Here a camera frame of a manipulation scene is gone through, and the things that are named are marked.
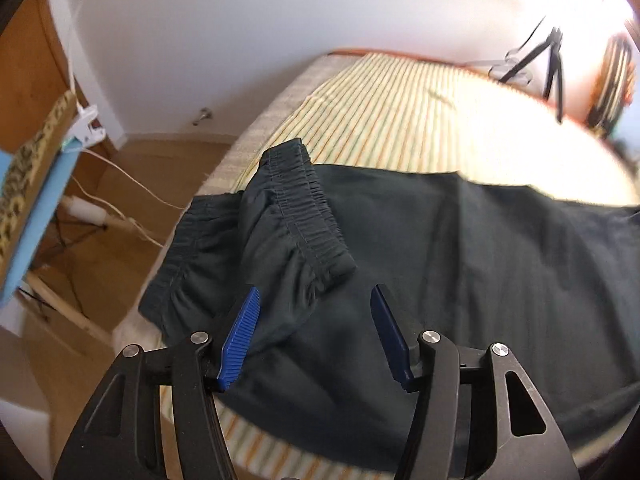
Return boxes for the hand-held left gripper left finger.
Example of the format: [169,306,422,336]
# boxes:
[52,287,262,480]

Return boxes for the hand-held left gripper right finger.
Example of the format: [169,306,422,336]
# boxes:
[370,284,582,480]

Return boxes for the dark green shorts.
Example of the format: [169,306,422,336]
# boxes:
[137,139,640,471]

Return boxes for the white cylinder plug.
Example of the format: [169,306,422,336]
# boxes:
[61,195,108,227]

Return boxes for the yellow striped bed sheet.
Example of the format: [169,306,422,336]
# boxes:
[160,52,640,473]

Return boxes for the light blue board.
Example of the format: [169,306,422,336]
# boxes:
[0,140,81,306]

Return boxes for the white plastic clip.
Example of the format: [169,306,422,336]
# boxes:
[65,105,107,150]

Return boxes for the blue board with patterned cloth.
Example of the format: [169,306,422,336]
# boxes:
[0,92,77,281]

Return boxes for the black tripod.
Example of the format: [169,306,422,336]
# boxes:
[500,27,567,124]

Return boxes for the colourful clothes rack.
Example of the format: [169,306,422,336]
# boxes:
[586,34,638,140]

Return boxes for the wooden door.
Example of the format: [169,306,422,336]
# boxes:
[0,0,76,156]

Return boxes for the wooden stand frame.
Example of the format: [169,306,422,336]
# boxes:
[20,200,168,348]

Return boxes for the white cable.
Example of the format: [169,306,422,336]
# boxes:
[69,57,187,248]

